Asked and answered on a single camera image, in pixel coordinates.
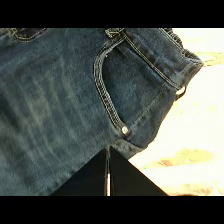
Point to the dark blue jeans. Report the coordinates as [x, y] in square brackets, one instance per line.
[66, 100]

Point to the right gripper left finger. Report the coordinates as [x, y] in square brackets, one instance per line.
[90, 180]

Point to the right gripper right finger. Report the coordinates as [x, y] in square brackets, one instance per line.
[130, 180]

